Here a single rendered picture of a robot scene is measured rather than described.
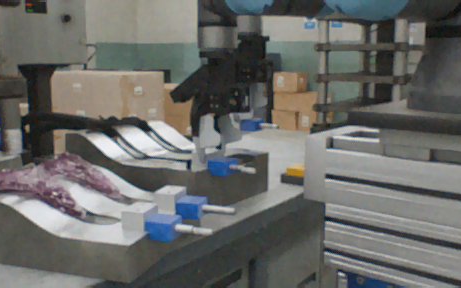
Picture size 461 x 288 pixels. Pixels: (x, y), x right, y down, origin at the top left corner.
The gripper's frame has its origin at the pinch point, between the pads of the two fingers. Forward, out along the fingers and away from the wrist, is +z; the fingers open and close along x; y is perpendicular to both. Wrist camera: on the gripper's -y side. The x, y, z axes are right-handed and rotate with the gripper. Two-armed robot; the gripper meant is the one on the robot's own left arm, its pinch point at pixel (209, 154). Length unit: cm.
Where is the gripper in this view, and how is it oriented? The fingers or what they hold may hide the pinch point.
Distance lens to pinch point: 106.2
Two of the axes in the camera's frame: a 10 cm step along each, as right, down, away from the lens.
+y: 8.2, 1.0, -5.7
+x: 5.8, -1.4, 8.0
